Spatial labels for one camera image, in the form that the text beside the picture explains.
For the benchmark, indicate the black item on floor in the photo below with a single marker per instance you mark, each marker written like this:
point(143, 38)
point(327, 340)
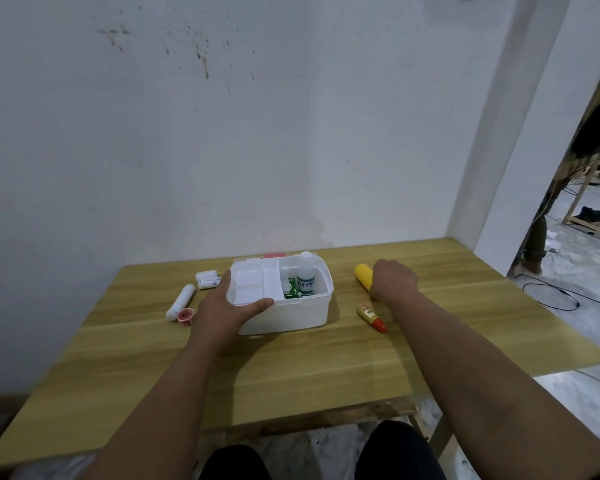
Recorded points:
point(593, 214)

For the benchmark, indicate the yellow bottle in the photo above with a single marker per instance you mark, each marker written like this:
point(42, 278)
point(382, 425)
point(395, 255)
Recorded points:
point(363, 275)

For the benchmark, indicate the person's right thumb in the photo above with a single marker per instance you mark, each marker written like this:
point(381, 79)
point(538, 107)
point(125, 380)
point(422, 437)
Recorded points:
point(374, 290)

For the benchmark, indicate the person's right hand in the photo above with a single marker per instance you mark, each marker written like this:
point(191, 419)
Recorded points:
point(395, 283)

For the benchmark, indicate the small red tape roll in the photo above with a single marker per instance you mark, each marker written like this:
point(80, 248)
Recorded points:
point(185, 316)

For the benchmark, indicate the red and white box lid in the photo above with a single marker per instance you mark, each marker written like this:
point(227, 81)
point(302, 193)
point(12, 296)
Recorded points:
point(274, 255)

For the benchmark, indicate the person's right forearm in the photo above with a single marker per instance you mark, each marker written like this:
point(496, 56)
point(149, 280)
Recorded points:
point(480, 389)

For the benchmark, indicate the person's black trousers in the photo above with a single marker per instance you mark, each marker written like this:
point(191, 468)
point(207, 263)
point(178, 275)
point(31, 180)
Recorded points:
point(405, 454)

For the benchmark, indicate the white inner tray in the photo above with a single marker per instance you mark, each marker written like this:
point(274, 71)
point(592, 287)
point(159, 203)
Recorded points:
point(252, 284)

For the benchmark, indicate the yellow tube with red cap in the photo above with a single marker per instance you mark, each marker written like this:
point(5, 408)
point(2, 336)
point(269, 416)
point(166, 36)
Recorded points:
point(370, 317)

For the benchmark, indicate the small green box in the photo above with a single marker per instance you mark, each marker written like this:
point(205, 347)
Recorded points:
point(291, 289)

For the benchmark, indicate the person's left hand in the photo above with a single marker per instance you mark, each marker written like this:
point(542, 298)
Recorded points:
point(214, 314)

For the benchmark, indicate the white tube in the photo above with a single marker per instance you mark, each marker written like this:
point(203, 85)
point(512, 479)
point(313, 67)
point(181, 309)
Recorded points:
point(181, 301)

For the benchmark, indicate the small white bandage roll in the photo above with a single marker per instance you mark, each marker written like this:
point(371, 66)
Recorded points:
point(208, 280)

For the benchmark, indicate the person's left thumb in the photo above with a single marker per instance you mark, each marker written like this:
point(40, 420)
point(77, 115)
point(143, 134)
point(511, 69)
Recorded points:
point(257, 307)

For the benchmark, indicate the person's left forearm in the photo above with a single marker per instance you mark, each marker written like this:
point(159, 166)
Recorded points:
point(165, 414)

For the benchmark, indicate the white bottle with green label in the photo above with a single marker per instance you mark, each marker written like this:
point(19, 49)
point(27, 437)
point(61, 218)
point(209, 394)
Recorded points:
point(306, 279)

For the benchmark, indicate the white plastic storage box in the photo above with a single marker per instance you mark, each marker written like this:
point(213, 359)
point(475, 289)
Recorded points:
point(290, 314)

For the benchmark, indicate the wooden furniture frame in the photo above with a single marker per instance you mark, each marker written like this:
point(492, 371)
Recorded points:
point(582, 189)

